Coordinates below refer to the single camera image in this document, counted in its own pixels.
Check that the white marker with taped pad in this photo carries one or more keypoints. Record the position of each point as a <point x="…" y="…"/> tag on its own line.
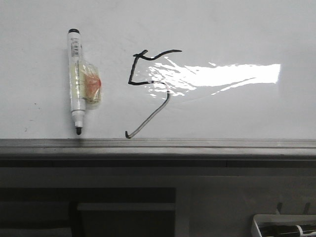
<point x="85" y="83"/>

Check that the white marker tray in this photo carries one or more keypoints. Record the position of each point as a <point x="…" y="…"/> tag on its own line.
<point x="262" y="220"/>

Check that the black marker in tray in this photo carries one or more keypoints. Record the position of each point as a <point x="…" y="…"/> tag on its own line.
<point x="288" y="231"/>

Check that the white whiteboard with aluminium frame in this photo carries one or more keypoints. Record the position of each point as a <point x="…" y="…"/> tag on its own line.
<point x="183" y="82"/>

